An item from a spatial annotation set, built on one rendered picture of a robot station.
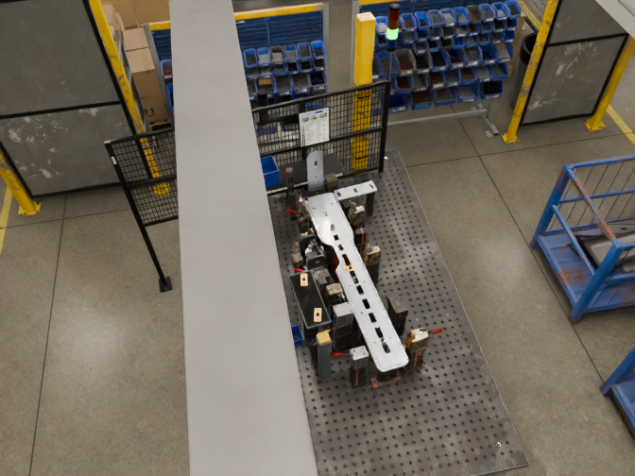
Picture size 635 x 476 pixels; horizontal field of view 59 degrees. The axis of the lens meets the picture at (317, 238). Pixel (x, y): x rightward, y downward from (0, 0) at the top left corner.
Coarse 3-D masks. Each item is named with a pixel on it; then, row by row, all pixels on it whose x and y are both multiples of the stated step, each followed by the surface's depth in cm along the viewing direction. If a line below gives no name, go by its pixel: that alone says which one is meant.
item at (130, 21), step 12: (108, 0) 617; (120, 0) 618; (132, 0) 621; (144, 0) 623; (156, 0) 624; (168, 0) 633; (120, 12) 629; (132, 12) 631; (144, 12) 633; (156, 12) 635; (168, 12) 637; (132, 24) 641
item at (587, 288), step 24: (552, 192) 433; (624, 192) 444; (552, 216) 449; (600, 216) 379; (552, 240) 466; (576, 240) 466; (600, 240) 420; (624, 240) 421; (552, 264) 449; (576, 264) 450; (600, 264) 383; (624, 264) 414; (576, 288) 436; (600, 288) 434; (624, 288) 435; (576, 312) 423
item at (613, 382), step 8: (632, 352) 356; (624, 360) 366; (632, 360) 357; (616, 368) 376; (624, 368) 368; (632, 368) 367; (616, 376) 377; (624, 376) 375; (632, 376) 386; (608, 384) 389; (616, 384) 382; (624, 384) 385; (632, 384) 385; (608, 392) 394; (616, 392) 381; (624, 392) 382; (632, 392) 382; (624, 400) 375; (632, 400) 377; (624, 408) 375; (632, 408) 371; (632, 416) 368; (632, 424) 369
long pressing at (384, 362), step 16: (320, 208) 382; (336, 208) 382; (320, 224) 373; (336, 224) 373; (320, 240) 364; (352, 240) 364; (352, 256) 356; (336, 272) 348; (352, 288) 340; (368, 288) 340; (352, 304) 333; (368, 320) 326; (384, 320) 325; (368, 336) 319; (384, 336) 319; (384, 352) 312; (400, 352) 312; (384, 368) 306
